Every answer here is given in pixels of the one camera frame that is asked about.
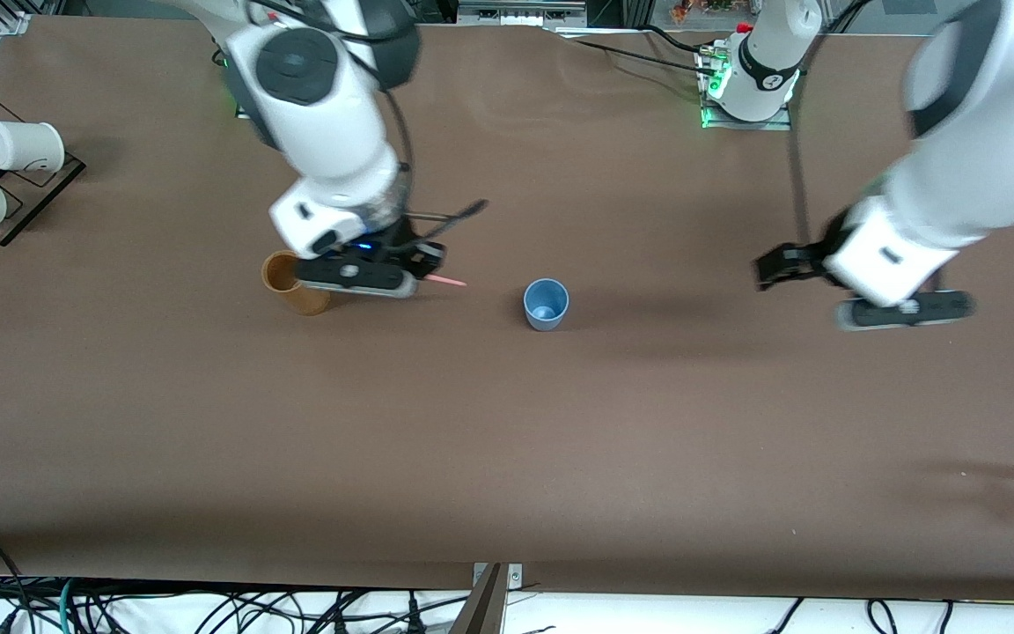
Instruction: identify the blue plastic cup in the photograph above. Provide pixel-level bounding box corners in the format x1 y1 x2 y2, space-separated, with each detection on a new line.
522 278 571 333

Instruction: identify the bamboo cup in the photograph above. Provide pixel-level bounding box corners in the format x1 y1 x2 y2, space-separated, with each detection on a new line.
261 250 333 317

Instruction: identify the grey electronics box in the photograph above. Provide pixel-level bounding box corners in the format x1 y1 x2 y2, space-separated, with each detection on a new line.
457 0 589 28

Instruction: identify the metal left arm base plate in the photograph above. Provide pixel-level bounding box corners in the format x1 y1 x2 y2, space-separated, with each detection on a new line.
697 42 795 132

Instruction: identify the black base power cable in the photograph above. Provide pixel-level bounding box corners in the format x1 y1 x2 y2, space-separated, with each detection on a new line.
551 25 719 78

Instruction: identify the metal table edge bracket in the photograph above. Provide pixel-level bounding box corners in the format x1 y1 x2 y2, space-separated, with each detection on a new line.
471 563 525 593

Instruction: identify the black wire cup rack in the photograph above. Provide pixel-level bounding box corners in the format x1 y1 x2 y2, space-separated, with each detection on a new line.
0 88 88 248

